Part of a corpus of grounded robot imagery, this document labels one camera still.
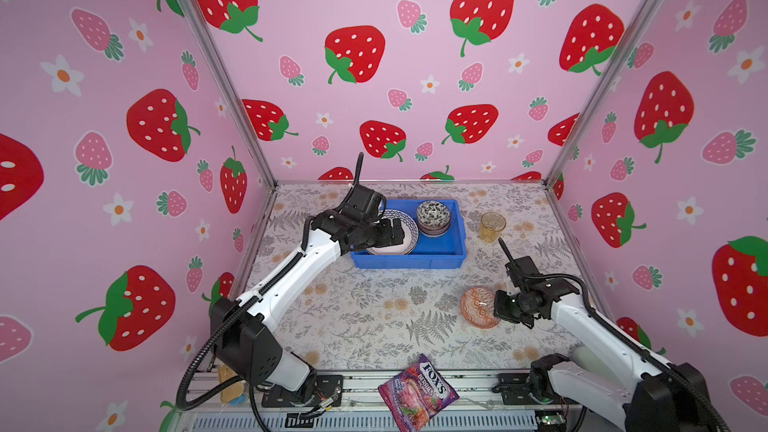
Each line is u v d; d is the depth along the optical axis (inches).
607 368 18.7
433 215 39.9
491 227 42.1
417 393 28.2
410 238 39.7
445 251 40.2
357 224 21.8
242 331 15.8
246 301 16.7
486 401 29.0
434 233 38.6
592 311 20.2
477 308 33.8
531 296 23.7
